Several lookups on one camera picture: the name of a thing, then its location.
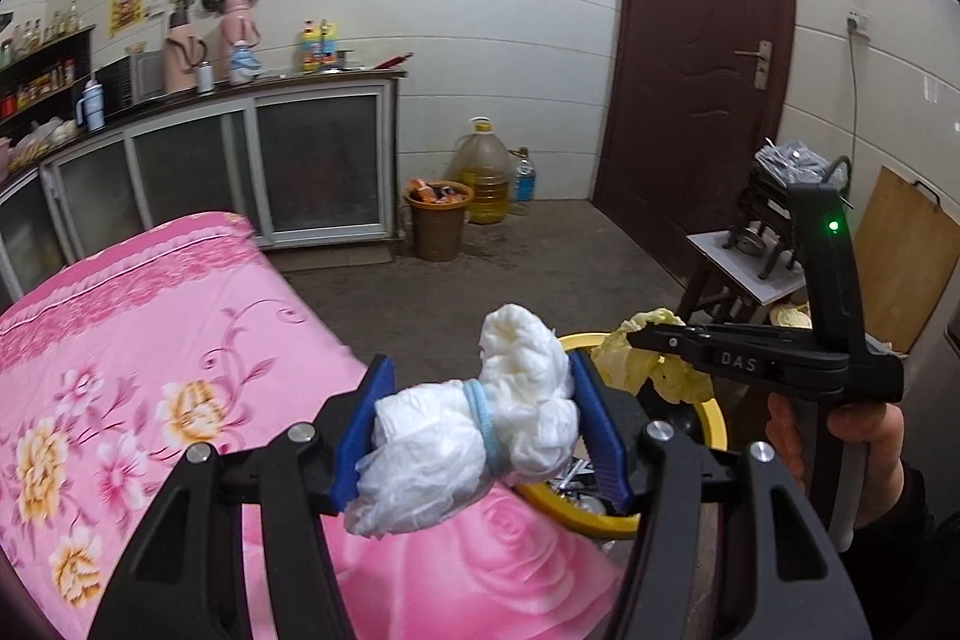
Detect yellow paper napkin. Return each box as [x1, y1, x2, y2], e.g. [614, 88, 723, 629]
[590, 307, 715, 404]

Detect white plastic bag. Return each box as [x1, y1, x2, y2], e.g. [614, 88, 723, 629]
[345, 304, 579, 537]

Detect yellow rimmed black trash bin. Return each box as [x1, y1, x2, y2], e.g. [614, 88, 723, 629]
[514, 333, 727, 539]

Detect brown trash bucket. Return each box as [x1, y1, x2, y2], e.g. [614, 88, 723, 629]
[404, 179, 473, 263]

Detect kitchen counter cabinet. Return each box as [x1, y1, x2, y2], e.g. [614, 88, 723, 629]
[2, 68, 405, 305]

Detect person right hand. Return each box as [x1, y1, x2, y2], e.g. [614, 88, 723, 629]
[763, 391, 907, 530]

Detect small wooden stool table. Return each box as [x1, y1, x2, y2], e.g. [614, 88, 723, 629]
[677, 230, 805, 323]

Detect black metal machine on stool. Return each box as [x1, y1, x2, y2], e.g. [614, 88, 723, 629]
[724, 142, 853, 281]

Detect cooking oil jug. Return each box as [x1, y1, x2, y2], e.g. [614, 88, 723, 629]
[448, 117, 512, 226]

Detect small blue water bottle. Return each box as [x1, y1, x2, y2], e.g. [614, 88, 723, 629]
[511, 148, 537, 216]

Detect pink floral tablecloth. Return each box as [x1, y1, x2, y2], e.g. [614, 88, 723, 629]
[2, 211, 619, 638]

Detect dark red wooden door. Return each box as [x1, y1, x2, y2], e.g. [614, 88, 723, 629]
[592, 0, 796, 280]

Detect yellow detergent bottles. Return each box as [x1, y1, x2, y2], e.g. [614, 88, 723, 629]
[299, 19, 337, 73]

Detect pink thermos right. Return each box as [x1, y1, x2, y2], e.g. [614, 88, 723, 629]
[220, 0, 262, 86]

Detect pink thermos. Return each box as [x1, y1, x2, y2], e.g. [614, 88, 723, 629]
[220, 0, 262, 86]
[163, 3, 208, 94]

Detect pink thermos left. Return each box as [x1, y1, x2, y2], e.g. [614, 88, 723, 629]
[163, 3, 208, 94]

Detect microwave oven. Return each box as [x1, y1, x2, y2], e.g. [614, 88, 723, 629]
[94, 50, 164, 115]

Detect light blue lidded cup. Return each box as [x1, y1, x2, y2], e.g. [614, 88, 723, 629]
[75, 76, 104, 133]

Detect dark spice shelf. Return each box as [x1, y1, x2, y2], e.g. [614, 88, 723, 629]
[2, 25, 96, 145]

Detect yellow poster on wall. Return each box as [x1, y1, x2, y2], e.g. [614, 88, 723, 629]
[109, 0, 145, 37]

